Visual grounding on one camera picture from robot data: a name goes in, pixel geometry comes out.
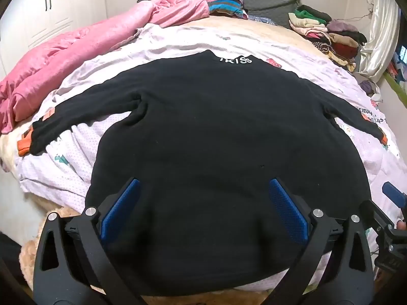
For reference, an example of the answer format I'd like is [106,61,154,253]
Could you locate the white wardrobe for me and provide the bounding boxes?
[0,0,140,80]

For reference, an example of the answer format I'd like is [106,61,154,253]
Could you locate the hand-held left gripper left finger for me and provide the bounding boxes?
[33,178,143,305]

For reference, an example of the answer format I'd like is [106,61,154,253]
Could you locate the striped folded clothes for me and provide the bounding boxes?
[208,0,249,20]

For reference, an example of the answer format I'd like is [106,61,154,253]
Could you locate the black sweater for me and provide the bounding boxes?
[18,49,390,296]

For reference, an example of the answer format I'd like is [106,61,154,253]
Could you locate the purple cloth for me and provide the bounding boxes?
[361,79,382,102]

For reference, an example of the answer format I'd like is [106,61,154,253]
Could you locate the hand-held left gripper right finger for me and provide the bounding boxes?
[269,178,374,305]

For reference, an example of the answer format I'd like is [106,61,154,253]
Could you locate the dark floral cloth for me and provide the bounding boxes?
[248,14,277,26]

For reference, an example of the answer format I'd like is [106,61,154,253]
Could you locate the cream curtain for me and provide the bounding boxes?
[359,0,401,81]

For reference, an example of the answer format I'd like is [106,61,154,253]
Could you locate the green cluttered shelf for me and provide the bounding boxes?
[383,43,407,105]

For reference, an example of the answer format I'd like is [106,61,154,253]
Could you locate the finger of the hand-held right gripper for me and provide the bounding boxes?
[361,200,398,231]
[382,182,407,212]

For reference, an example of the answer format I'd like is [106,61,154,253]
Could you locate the pink fleece blanket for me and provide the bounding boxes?
[0,0,210,134]

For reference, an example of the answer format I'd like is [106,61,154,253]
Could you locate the pile of folded clothes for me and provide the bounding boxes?
[288,5,368,72]

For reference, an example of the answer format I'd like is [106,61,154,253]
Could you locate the lilac printed blanket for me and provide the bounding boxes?
[19,24,407,293]

